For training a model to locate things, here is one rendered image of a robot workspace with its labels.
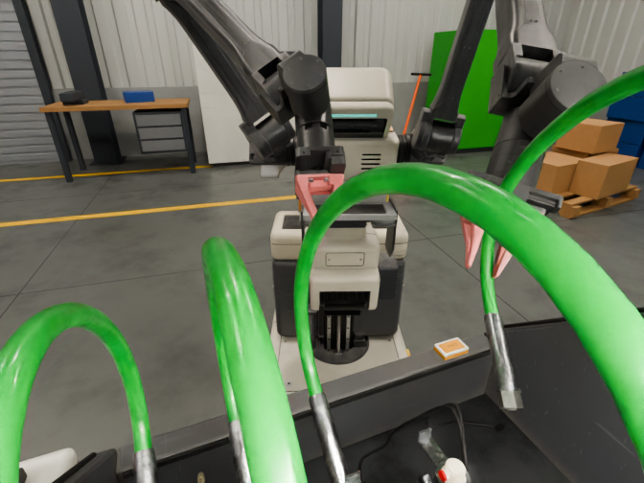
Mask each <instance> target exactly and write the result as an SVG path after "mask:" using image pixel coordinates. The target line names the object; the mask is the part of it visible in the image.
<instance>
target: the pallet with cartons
mask: <svg viewBox="0 0 644 483"><path fill-rule="evenodd" d="M624 124H625V123H620V122H613V121H605V120H597V119H589V118H587V119H585V120H583V121H582V122H580V123H579V124H578V125H577V126H575V127H574V128H572V129H571V130H570V131H568V132H567V134H565V135H564V136H563V137H562V138H560V139H558V140H557V144H556V145H553V148H552V150H551V151H549V152H547V153H546V154H545V157H544V159H543V164H542V167H541V171H540V177H539V180H538V184H537V187H536V189H539V190H543V191H546V192H549V193H552V194H555V195H559V196H562V197H563V204H562V207H561V210H559V214H560V216H561V217H564V218H567V219H574V218H576V217H579V216H582V215H586V214H589V213H592V212H596V211H599V210H602V209H605V208H609V207H611V206H614V205H617V204H621V203H624V202H627V201H630V200H634V199H636V198H638V197H639V194H640V191H641V189H637V186H634V185H631V184H629V183H630V180H631V178H632V175H633V171H634V168H635V166H636V163H637V161H638V157H632V156H628V155H622V154H617V153H618V151H619V149H618V148H617V144H618V141H619V138H620V135H621V133H622V130H623V127H624ZM619 193H620V196H619V197H616V198H613V197H611V196H612V195H615V194H619ZM576 197H577V198H576ZM572 198H573V199H572ZM589 201H591V203H590V204H592V205H588V206H586V207H582V206H579V205H578V204H582V203H585V202H589Z"/></svg>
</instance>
